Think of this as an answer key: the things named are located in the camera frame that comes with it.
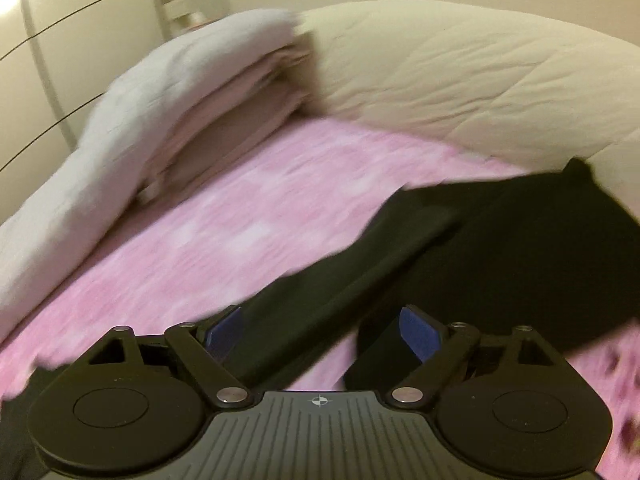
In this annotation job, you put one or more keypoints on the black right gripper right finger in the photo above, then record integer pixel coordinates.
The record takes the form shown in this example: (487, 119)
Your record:
(507, 404)

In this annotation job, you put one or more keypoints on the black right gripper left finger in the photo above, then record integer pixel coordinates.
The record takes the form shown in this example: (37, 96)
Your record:
(131, 404)

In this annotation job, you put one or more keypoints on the black garment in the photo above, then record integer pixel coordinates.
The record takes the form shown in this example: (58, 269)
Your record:
(320, 348)

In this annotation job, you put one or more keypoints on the pink rose-pattern bed sheet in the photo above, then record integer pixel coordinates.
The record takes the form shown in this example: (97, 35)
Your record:
(306, 192)

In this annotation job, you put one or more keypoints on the folded white-pink blanket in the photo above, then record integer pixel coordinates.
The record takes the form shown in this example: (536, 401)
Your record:
(146, 116)

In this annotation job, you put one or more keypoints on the cream quilted duvet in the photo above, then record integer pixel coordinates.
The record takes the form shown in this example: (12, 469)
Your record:
(529, 90)

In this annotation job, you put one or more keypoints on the cream wardrobe with drawers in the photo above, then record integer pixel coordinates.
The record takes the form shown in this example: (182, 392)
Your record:
(57, 59)

